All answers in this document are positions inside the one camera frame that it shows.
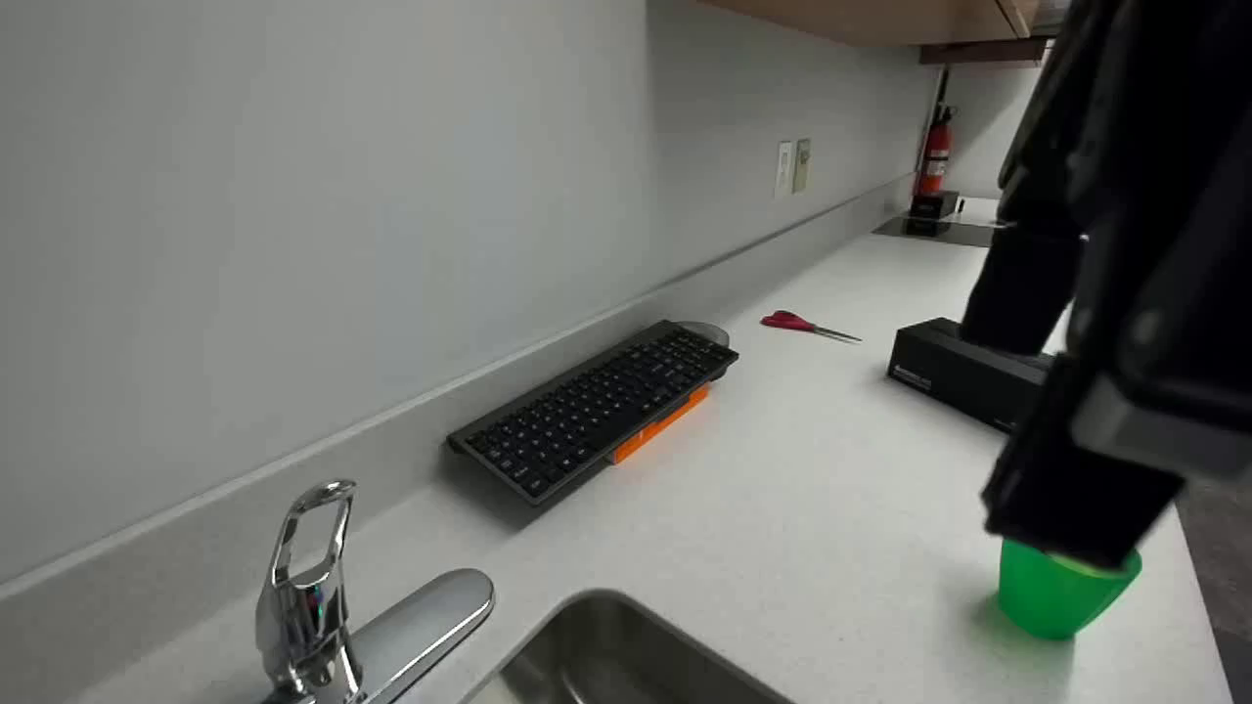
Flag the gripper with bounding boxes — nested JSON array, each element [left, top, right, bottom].
[[961, 0, 1252, 410]]

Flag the green plastic cup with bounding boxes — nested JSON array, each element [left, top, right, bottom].
[[997, 538, 1143, 642]]

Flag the flat black plate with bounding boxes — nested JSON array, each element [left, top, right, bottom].
[[872, 214, 1001, 248]]

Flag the long black box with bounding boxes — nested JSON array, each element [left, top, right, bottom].
[[887, 317, 1055, 434]]

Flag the red fire extinguisher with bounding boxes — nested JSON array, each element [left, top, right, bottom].
[[916, 106, 954, 197]]

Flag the orange block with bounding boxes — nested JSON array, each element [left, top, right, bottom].
[[610, 383, 710, 465]]

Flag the black keyboard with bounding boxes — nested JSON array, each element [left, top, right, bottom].
[[447, 320, 740, 507]]

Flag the steel sink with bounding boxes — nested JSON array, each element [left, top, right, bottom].
[[468, 589, 795, 704]]

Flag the chrome tap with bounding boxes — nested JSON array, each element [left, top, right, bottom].
[[255, 479, 496, 704]]

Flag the red-handled scissors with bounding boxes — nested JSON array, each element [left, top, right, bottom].
[[760, 310, 864, 344]]

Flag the wooden wall cabinet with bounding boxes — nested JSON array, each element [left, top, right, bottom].
[[699, 0, 1052, 66]]

